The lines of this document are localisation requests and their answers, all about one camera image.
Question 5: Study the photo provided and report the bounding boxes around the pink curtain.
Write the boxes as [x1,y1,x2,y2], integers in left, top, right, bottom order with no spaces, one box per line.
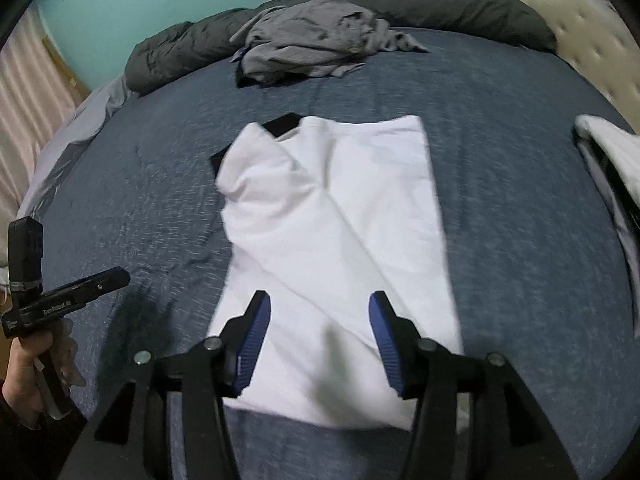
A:
[0,5,93,221]

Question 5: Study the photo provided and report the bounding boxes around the wooden board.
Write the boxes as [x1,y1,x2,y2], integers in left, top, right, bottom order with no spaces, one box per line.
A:
[42,35,93,106]

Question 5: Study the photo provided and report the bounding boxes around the cream tufted headboard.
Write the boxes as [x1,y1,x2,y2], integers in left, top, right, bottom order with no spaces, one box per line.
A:
[505,0,640,136]

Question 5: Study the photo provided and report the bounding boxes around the person's left forearm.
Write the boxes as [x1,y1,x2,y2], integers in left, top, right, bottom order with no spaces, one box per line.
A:
[0,395,86,480]

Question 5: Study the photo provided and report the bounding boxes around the folded grey garment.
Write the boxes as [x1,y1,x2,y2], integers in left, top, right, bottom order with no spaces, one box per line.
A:
[577,140,640,341]

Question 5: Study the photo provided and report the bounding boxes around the dark grey duvet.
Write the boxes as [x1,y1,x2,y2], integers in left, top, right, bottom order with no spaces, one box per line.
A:
[125,0,558,96]

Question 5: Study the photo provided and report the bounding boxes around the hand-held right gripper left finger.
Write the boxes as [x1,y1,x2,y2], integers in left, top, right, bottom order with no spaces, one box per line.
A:
[60,289,272,480]

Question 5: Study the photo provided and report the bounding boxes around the white polo shirt black trim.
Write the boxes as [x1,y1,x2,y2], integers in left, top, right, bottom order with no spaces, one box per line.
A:
[207,112,463,431]

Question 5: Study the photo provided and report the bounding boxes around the grey crumpled garment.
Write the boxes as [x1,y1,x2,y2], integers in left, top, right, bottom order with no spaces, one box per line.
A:
[230,0,430,86]

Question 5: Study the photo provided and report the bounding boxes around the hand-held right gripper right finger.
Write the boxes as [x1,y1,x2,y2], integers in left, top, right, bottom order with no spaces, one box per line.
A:
[368,290,581,480]

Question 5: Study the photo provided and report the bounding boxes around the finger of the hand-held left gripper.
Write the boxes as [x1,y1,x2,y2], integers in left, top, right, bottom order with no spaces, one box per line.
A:
[75,267,132,305]

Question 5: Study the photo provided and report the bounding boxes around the person's left hand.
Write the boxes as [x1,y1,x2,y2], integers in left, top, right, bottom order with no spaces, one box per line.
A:
[2,332,55,430]

